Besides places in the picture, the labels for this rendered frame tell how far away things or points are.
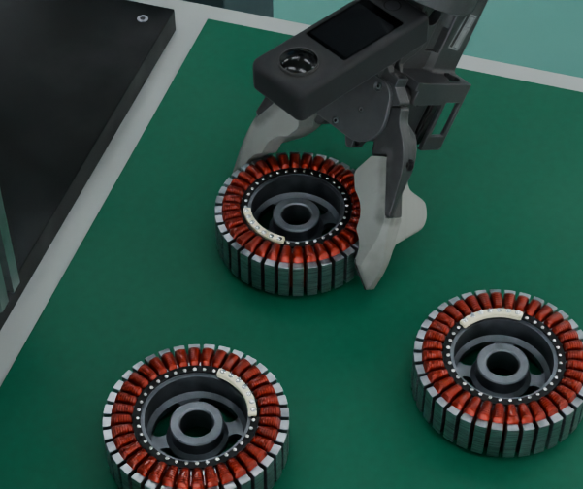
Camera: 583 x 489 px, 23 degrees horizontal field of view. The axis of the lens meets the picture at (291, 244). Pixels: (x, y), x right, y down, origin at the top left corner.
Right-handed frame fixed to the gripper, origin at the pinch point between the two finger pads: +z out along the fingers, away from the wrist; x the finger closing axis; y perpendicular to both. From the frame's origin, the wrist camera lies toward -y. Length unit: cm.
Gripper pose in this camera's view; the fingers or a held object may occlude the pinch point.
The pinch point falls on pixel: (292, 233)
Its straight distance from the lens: 98.0
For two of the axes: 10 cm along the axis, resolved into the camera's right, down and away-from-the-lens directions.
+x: -6.6, -5.5, 5.2
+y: 6.5, -0.8, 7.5
